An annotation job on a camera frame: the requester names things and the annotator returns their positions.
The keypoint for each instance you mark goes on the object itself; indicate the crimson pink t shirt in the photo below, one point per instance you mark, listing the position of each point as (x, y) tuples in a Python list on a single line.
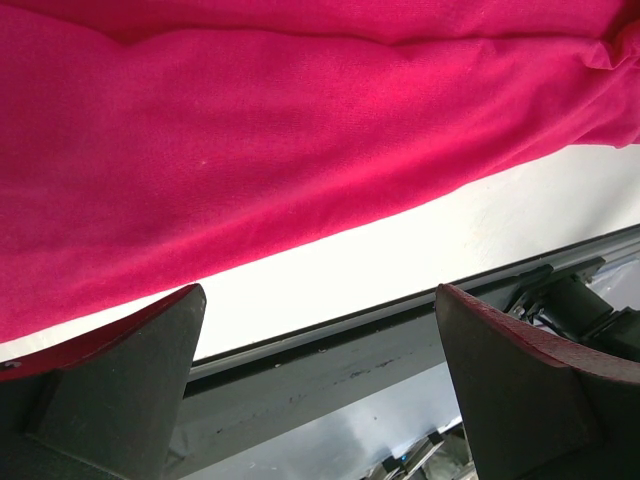
[(148, 144)]

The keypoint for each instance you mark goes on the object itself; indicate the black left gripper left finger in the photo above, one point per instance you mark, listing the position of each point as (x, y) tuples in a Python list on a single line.
[(102, 405)]

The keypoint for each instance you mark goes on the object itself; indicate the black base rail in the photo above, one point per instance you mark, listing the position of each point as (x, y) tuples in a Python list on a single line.
[(370, 395)]

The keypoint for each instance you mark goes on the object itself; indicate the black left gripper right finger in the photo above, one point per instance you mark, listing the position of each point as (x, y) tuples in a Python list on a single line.
[(535, 405)]

